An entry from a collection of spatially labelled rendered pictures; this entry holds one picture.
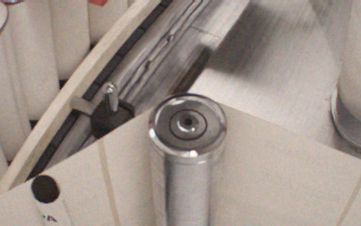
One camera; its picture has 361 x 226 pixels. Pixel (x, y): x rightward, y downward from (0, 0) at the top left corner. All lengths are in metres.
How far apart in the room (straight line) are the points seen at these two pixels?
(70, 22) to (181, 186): 0.24
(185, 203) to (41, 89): 0.22
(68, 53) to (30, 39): 0.09
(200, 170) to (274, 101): 0.26
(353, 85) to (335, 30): 0.15
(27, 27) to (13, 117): 0.08
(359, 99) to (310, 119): 0.08
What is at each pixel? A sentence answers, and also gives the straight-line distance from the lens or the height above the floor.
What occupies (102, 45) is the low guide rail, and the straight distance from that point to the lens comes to 0.57.
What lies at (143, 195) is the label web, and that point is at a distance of 0.40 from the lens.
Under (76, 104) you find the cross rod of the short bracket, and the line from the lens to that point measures 0.54.
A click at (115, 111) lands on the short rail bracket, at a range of 0.52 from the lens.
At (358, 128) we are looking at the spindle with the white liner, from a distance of 0.55.
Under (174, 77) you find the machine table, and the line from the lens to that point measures 0.66.
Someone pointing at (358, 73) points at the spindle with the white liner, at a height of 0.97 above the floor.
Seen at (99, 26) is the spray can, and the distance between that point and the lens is 0.60.
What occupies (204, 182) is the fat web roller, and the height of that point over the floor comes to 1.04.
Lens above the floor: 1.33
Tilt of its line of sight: 53 degrees down
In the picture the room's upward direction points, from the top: 1 degrees clockwise
